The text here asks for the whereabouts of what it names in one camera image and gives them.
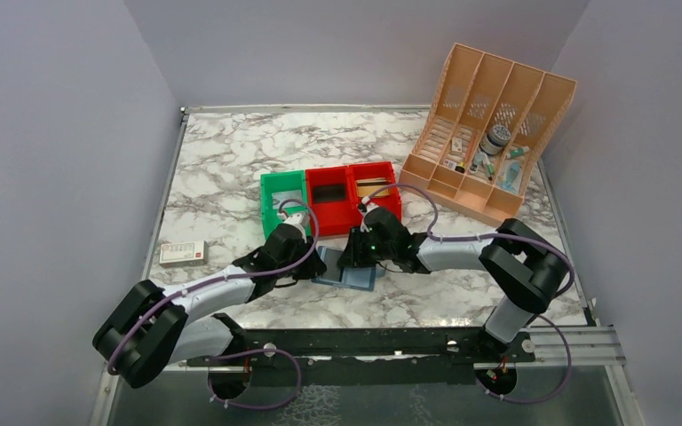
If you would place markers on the round grey jar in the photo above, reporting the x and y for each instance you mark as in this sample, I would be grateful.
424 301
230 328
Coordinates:
495 139

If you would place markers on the middle red plastic bin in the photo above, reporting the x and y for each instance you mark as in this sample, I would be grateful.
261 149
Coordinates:
331 216

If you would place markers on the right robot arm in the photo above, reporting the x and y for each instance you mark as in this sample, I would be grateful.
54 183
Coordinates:
527 268

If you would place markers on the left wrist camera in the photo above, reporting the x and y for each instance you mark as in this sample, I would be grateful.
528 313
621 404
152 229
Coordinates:
300 220

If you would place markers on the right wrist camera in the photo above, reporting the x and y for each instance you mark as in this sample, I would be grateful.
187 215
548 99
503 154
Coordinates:
368 210

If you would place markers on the peach desk organizer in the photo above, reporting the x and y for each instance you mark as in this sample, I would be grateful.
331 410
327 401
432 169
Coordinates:
476 90

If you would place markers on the small items in organizer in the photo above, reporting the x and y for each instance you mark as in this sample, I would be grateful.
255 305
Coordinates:
457 157

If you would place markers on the light blue packet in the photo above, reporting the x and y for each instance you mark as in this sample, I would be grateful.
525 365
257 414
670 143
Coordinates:
510 176

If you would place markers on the green tipped tube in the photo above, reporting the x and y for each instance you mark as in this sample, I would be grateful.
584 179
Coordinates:
517 152

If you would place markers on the right red plastic bin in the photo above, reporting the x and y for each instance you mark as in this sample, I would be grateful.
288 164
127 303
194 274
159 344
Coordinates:
370 170

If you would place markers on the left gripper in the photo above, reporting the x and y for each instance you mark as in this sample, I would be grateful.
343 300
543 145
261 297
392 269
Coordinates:
314 266

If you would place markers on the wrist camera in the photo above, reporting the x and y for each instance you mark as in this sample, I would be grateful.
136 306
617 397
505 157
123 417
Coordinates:
300 220
368 210

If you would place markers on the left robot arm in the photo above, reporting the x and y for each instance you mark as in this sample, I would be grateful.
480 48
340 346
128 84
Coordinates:
154 326

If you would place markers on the black card in bin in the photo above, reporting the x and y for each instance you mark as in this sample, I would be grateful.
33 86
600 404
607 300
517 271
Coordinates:
329 193

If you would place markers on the blue leather card holder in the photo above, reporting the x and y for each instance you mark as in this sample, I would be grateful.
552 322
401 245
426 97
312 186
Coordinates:
363 279

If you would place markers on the green plastic bin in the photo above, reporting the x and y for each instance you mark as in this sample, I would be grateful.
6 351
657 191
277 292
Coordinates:
276 188

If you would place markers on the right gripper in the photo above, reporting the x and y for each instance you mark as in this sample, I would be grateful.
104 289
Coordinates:
352 256

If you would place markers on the small white red box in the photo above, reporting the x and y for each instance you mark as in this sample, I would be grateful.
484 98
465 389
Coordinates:
188 253

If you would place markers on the red plastic bin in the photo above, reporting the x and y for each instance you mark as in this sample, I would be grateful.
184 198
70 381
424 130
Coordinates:
331 216
370 170

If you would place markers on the silver card in bin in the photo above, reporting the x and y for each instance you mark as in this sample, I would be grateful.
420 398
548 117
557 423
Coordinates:
278 198

